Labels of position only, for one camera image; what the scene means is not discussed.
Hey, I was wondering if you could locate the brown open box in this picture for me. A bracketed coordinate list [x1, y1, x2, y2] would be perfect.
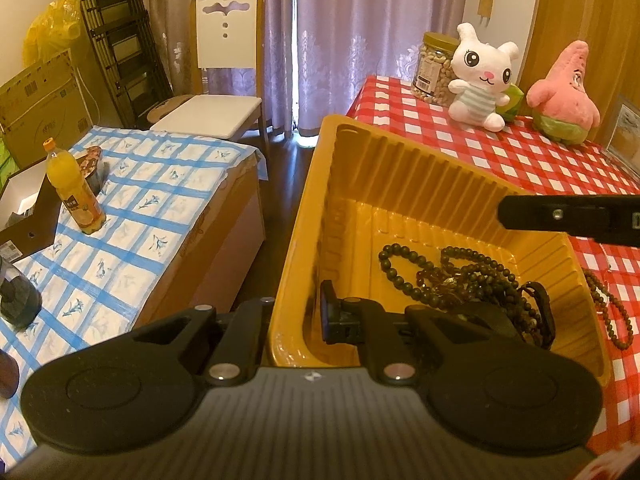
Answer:
[0, 162, 76, 261]

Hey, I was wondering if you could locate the green plush toy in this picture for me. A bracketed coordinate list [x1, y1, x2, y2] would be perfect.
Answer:
[500, 82, 526, 123]

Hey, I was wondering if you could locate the pink starfish plush toy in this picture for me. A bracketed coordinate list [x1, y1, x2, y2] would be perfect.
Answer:
[526, 40, 601, 146]

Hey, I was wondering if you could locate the white wooden chair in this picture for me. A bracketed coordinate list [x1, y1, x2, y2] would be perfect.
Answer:
[149, 0, 271, 161]

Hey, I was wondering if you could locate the red checkered tablecloth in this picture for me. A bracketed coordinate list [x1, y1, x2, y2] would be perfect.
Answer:
[345, 75, 640, 480]

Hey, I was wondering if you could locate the black cord bracelet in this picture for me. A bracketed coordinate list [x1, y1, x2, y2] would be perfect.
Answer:
[517, 281, 557, 350]

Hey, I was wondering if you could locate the large cardboard box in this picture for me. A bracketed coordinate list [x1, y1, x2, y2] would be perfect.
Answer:
[0, 49, 93, 171]

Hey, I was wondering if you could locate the clear jar of nuts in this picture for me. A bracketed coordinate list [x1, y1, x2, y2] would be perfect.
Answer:
[411, 31, 461, 108]

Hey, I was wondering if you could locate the yellow plastic bag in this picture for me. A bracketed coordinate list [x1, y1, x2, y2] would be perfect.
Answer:
[22, 0, 83, 68]

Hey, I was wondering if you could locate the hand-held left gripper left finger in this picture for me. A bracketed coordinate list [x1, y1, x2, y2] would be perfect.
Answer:
[131, 297, 276, 386]

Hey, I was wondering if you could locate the white bunny plush toy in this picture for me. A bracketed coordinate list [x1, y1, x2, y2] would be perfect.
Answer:
[446, 22, 520, 132]

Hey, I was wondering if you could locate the wooden low table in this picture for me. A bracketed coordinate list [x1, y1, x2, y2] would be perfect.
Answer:
[132, 160, 268, 331]

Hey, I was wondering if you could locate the brown wooden object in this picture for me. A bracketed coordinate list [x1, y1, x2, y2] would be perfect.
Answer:
[0, 350, 21, 398]

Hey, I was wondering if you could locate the orange juice bottle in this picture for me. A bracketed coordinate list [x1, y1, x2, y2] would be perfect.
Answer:
[42, 139, 107, 235]

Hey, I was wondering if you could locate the golden plastic tray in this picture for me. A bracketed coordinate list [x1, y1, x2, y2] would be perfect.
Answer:
[265, 114, 613, 386]

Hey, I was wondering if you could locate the dark bead necklace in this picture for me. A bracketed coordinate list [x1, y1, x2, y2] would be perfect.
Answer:
[377, 242, 543, 321]

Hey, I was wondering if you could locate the dark cup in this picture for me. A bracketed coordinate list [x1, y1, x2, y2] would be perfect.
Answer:
[0, 257, 43, 331]

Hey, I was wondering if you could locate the round snack tin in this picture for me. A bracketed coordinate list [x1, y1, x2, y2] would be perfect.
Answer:
[75, 146, 108, 196]

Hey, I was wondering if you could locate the dark folding rack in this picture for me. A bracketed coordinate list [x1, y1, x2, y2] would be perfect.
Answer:
[68, 0, 176, 128]

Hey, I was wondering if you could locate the purple curtain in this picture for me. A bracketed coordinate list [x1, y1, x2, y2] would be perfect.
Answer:
[135, 0, 471, 136]

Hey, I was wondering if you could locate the blue checkered tablecloth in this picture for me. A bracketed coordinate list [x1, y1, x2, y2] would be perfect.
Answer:
[0, 125, 261, 466]

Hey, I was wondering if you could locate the picture frame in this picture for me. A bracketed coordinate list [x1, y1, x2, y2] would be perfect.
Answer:
[602, 95, 640, 181]

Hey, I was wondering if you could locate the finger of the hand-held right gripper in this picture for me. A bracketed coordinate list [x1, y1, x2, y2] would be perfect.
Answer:
[497, 194, 613, 235]

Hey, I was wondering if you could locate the brown round stool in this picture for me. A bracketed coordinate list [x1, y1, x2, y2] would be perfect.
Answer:
[147, 94, 193, 123]

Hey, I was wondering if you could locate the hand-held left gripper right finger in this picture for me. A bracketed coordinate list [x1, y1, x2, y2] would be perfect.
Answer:
[320, 280, 506, 383]

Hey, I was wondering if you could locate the brown bead string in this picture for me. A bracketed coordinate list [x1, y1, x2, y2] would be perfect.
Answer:
[582, 267, 633, 351]

